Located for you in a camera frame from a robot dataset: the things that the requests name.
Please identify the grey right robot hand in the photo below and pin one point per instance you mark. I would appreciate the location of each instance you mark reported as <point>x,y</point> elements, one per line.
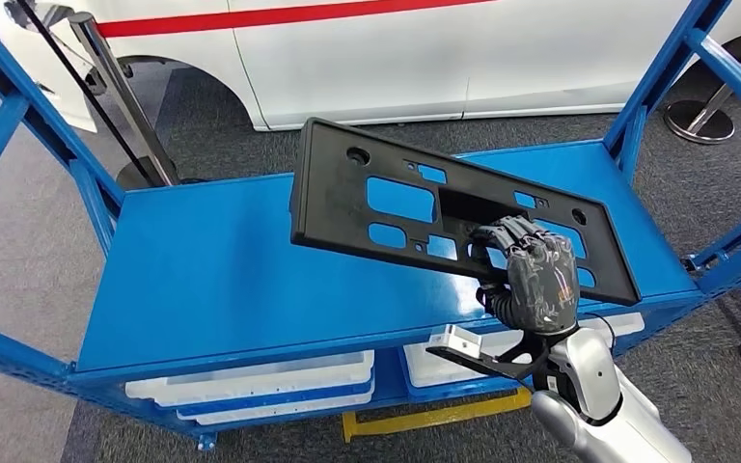
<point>540,281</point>

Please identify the black plastic panel part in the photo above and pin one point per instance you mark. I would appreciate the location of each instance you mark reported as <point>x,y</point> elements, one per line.
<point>332,192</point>

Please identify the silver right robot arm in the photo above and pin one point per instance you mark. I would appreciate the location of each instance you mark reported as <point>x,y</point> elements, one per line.
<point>591,370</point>

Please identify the blue metal shelf rack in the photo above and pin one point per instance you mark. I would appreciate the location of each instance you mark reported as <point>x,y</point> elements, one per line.
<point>217,275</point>

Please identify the yellow floor tape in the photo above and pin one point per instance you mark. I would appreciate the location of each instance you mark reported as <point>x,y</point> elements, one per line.
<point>441,415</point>

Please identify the white car red stripe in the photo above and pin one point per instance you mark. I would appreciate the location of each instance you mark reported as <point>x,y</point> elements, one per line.
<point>377,64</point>

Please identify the black barrier belt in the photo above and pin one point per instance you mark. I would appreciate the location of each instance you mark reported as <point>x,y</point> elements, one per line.
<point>87,96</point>

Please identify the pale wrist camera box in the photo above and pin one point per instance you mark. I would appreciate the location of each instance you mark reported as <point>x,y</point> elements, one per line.
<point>457,339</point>

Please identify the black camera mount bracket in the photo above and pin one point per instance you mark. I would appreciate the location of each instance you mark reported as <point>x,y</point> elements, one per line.
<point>473,361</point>

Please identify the chrome stanchion post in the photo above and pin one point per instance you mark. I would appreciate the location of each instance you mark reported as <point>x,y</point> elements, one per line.
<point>696,124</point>
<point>121,96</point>

